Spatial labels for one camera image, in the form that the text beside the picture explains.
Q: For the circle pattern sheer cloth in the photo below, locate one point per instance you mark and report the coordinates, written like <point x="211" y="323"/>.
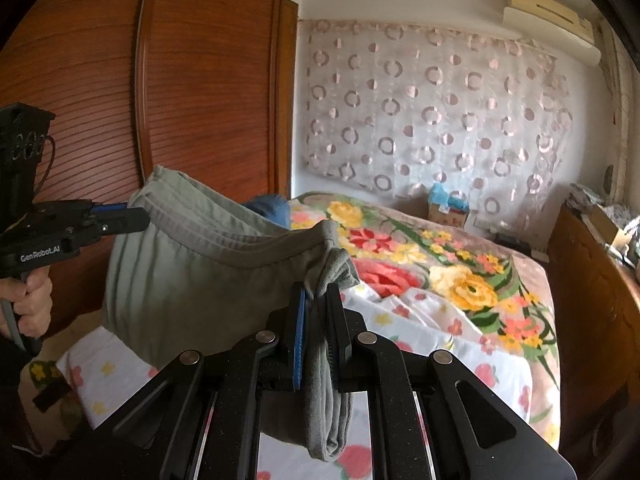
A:
<point x="425" y="110"/>

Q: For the wooden wardrobe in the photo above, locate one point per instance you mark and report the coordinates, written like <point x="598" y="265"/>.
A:
<point x="200" y="85"/>

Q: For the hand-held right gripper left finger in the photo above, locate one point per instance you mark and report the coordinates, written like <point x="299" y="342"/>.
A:
<point x="299" y="340"/>

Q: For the strawberry print bed sheet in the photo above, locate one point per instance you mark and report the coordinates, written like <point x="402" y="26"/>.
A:
<point x="450" y="360"/>

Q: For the floral blanket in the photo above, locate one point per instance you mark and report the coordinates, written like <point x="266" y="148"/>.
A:
<point x="450" y="270"/>

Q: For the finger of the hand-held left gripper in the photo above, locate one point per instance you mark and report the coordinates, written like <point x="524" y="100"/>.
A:
<point x="110" y="205"/>
<point x="125" y="220"/>

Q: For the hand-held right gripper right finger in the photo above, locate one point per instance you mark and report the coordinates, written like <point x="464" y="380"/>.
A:
<point x="345" y="350"/>

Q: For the wall air conditioner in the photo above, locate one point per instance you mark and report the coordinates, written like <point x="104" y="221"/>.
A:
<point x="545" y="15"/>

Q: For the person's left forearm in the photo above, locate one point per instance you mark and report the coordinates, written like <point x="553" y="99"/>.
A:
<point x="12" y="385"/>

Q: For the long wooden cabinet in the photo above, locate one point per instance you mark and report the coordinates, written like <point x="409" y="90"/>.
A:
<point x="590" y="300"/>

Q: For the grey-green pants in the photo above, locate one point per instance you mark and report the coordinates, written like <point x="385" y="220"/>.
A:
<point x="190" y="280"/>

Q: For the blue plastic bag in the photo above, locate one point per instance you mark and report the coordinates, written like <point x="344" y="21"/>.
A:
<point x="445" y="195"/>

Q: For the patterned floor mat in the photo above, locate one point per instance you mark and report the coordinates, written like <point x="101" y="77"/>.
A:
<point x="42" y="370"/>

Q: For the blue jeans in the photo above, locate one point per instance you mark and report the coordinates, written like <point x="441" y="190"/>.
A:
<point x="272" y="212"/>

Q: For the crumpled printed cloth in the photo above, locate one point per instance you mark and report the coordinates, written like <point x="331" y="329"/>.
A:
<point x="582" y="195"/>

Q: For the open cardboard box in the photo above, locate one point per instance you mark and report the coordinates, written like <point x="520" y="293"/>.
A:
<point x="607" y="225"/>

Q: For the person's left hand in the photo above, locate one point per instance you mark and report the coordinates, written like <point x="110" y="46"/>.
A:
<point x="32" y="305"/>

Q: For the small cardboard box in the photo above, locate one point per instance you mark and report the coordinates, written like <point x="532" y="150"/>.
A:
<point x="447" y="219"/>

